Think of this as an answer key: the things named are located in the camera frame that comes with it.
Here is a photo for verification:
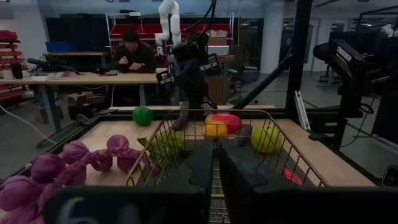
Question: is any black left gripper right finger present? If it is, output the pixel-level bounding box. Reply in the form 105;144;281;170
219;140;301;224

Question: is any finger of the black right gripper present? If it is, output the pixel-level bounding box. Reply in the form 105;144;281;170
189;108;205;121
172;108;190;132

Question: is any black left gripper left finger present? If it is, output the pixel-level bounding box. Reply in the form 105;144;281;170
139;139;214;224

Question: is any bronze wire basket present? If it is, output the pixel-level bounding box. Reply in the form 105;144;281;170
124;108;330;224

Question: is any green grape bunch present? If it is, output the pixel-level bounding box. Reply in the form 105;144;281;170
136;128;185;170

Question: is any red yellow mango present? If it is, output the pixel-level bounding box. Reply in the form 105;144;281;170
205;113;243;135

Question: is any green lime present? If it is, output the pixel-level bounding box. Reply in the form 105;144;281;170
131;106;154;127

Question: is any green apple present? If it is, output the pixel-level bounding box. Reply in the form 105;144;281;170
251;124;284;154

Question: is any grey woven placemat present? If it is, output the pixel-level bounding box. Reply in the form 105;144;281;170
136;136;315;224

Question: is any cardboard box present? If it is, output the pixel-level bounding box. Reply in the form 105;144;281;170
207;29;229;47

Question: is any person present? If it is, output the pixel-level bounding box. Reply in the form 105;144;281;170
111;30;159;75

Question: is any red bin shelf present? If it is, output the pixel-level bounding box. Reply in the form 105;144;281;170
105;12;236;68

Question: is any white round pillar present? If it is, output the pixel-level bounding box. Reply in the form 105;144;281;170
259;0;285;75

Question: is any wooden desk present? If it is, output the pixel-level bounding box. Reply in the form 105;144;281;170
0;72;159;134

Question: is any blue plastic bin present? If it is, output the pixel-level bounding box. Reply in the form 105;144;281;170
45;41;80;53

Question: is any purple grape bunch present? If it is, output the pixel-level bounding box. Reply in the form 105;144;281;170
0;134;162;224

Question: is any red storage rack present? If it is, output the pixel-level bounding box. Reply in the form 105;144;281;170
0;30;28;103

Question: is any white metal bracket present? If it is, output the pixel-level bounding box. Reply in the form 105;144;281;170
294;90;312;131

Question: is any white floor cable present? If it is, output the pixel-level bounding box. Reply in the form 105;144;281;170
0;104;50;146

